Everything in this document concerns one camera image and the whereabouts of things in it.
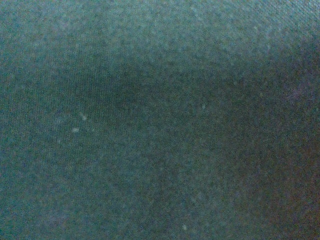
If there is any black tablecloth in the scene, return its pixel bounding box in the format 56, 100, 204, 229
0, 0, 320, 240

